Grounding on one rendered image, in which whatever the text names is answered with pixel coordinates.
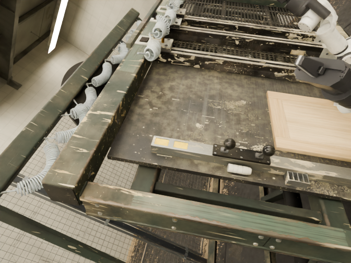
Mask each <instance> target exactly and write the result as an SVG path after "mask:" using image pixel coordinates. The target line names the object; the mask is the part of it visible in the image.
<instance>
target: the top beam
mask: <svg viewBox="0 0 351 263"><path fill-rule="evenodd" d="M155 24H156V22H150V21H149V22H148V24H147V25H146V27H145V28H144V30H143V31H142V33H141V34H140V35H145V36H149V35H148V34H149V33H150V32H153V28H154V27H155ZM146 47H147V46H146V45H139V44H134V45H133V46H132V48H130V50H129V51H128V53H127V54H126V56H125V57H124V58H123V60H122V61H121V63H120V65H119V66H118V68H117V69H116V71H115V72H114V74H113V75H112V77H111V78H110V80H109V81H108V83H107V84H106V86H105V87H104V89H103V90H102V91H101V93H100V94H99V96H98V97H97V99H96V100H95V102H94V103H93V105H92V106H91V108H90V109H89V111H88V112H87V114H86V115H85V117H84V118H83V120H82V121H81V123H80V124H79V126H78V127H77V129H76V130H75V132H74V133H73V135H72V136H71V138H70V139H69V141H68V142H67V144H66V145H65V147H64V148H63V150H62V151H61V153H60V154H59V156H58V157H57V159H56V160H55V161H54V163H53V164H52V166H51V167H50V169H49V170H48V172H47V173H46V175H45V177H44V178H43V180H42V181H41V183H42V186H43V188H44V189H45V191H46V193H47V194H48V196H49V198H50V199H51V200H52V201H57V202H62V203H66V204H71V205H76V206H79V205H82V204H83V202H82V201H80V199H79V194H80V192H81V190H82V188H83V186H84V184H85V182H86V181H89V182H93V181H94V179H95V177H96V175H97V173H98V171H99V169H100V167H101V165H102V163H103V161H104V159H105V157H106V155H107V153H108V151H109V149H110V147H111V145H112V143H113V140H114V138H115V136H116V134H117V132H118V130H119V128H120V126H121V124H122V122H123V120H124V118H125V116H126V114H127V112H128V110H129V108H130V106H131V104H132V102H133V100H134V98H135V96H136V93H137V91H138V89H139V87H140V85H141V83H142V81H143V79H144V77H145V75H146V73H147V71H148V69H149V67H150V65H151V63H152V61H148V60H147V59H146V58H145V56H144V55H141V54H137V52H140V53H143V52H144V49H145V48H146Z"/></svg>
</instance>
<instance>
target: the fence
mask: <svg viewBox="0 0 351 263"><path fill-rule="evenodd" d="M156 138H159V139H165V140H169V144H168V146H163V145H158V144H154V143H155V140H156ZM175 141H178V142H184V143H188V149H181V148H176V147H173V145H174V142H175ZM151 152H153V153H159V154H165V155H169V156H174V157H181V158H186V159H192V160H198V161H204V162H210V163H216V164H222V165H228V164H229V163H230V164H235V165H241V166H247V167H250V168H251V169H252V170H256V171H261V172H267V173H273V174H279V175H285V173H286V172H287V171H291V172H297V173H303V174H307V175H308V179H309V180H313V181H319V182H325V183H331V184H336V185H343V186H348V187H351V169H350V168H344V167H340V166H333V165H327V164H321V163H315V162H309V161H302V160H296V159H291V158H284V157H278V156H271V157H270V159H271V164H270V165H265V164H259V163H253V162H247V161H241V160H235V159H229V158H223V157H217V156H213V155H212V154H213V145H207V144H201V143H196V142H190V141H184V140H178V139H172V138H166V137H159V136H154V137H153V140H152V143H151Z"/></svg>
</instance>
